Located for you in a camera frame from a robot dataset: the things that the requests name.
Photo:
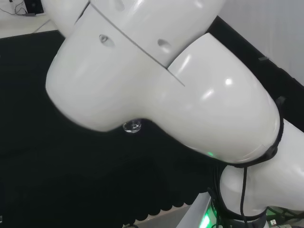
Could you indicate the black box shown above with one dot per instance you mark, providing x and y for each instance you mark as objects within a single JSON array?
[{"x": 34, "y": 6}]

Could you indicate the black bench cloth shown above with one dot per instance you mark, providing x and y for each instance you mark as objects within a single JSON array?
[{"x": 71, "y": 171}]

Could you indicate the grey tape strip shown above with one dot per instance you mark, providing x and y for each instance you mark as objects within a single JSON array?
[{"x": 263, "y": 59}]

